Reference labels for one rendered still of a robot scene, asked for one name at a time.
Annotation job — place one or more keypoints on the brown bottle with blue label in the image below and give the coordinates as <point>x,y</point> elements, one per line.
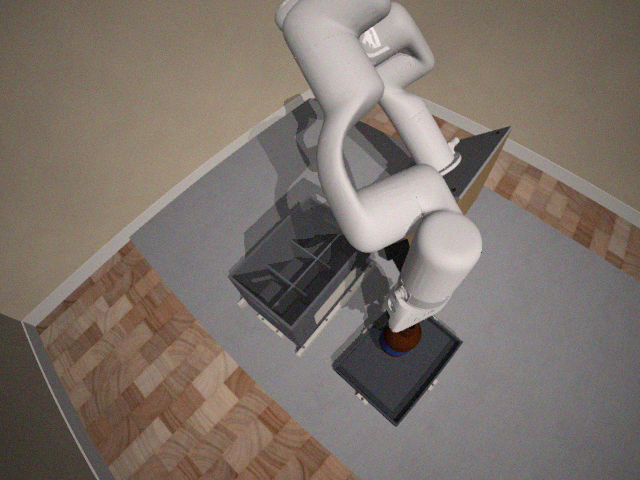
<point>398,344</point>

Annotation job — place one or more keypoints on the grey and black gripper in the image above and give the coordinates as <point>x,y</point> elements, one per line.
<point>401,314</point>

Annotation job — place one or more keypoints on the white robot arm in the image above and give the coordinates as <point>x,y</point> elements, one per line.
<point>322,36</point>

